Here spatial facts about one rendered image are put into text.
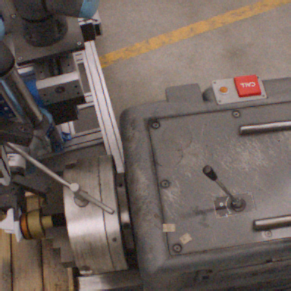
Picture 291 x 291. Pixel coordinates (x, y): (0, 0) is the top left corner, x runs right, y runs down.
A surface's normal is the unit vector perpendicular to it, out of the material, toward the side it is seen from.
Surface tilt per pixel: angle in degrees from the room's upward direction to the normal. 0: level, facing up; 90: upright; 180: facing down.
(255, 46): 0
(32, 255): 0
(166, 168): 0
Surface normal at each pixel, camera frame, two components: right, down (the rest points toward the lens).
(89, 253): 0.08, 0.52
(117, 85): -0.05, -0.39
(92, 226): 0.03, 0.11
